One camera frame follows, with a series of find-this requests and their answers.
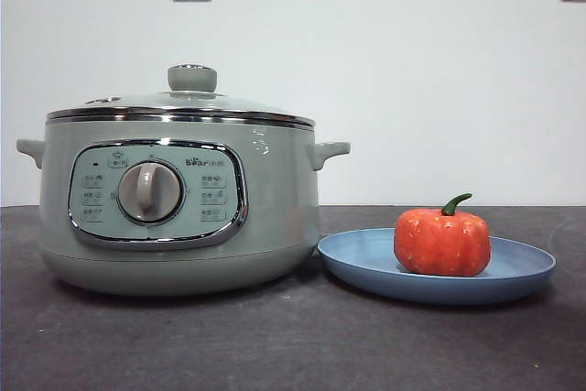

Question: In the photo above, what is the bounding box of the blue round plate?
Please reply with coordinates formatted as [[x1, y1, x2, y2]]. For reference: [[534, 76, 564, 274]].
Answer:
[[317, 227, 559, 306]]

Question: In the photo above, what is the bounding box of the pale green electric steamer pot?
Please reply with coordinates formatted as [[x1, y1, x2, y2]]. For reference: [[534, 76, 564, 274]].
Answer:
[[16, 114, 352, 296]]

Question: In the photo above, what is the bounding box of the orange pumpkin with green stem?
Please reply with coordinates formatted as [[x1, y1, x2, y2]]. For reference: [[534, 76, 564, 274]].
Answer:
[[393, 192, 493, 277]]

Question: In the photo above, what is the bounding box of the glass lid with green knob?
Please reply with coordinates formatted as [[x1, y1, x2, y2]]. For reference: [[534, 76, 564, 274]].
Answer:
[[45, 63, 317, 129]]

